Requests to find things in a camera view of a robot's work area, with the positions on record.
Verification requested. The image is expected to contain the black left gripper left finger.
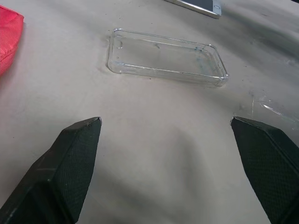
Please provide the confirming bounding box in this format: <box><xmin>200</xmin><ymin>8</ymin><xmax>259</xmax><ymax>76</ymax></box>
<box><xmin>0</xmin><ymin>116</ymin><xmax>103</xmax><ymax>224</ymax></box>

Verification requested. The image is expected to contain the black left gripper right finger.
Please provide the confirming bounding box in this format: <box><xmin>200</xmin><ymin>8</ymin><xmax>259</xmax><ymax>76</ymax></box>
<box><xmin>229</xmin><ymin>116</ymin><xmax>299</xmax><ymax>224</ymax></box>

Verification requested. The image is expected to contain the white smartphone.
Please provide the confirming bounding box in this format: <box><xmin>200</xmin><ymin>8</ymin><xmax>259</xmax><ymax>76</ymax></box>
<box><xmin>163</xmin><ymin>0</ymin><xmax>222</xmax><ymax>20</ymax></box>

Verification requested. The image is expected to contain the clear plastic phone case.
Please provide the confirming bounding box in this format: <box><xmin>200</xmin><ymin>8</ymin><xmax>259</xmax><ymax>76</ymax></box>
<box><xmin>107</xmin><ymin>28</ymin><xmax>229</xmax><ymax>88</ymax></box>

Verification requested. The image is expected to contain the red mesh fabric bag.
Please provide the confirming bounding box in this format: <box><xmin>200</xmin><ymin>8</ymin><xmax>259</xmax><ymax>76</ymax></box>
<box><xmin>0</xmin><ymin>5</ymin><xmax>25</xmax><ymax>77</ymax></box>

